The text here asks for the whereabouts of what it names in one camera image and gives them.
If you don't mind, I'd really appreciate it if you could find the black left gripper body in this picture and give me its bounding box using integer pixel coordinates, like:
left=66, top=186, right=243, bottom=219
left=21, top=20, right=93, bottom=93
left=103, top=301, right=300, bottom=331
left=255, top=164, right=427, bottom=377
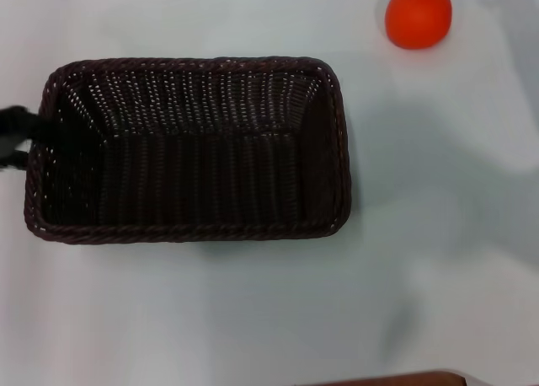
left=0, top=123, right=29, bottom=159

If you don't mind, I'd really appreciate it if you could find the dark brown woven basket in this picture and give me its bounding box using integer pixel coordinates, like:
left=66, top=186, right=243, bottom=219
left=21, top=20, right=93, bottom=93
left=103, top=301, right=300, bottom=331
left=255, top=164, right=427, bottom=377
left=23, top=56, right=353, bottom=246

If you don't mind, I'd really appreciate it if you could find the orange round fruit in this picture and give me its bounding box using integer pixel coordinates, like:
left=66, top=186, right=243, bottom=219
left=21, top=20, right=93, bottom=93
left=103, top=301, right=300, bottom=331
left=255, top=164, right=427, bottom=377
left=385, top=0, right=454, bottom=50

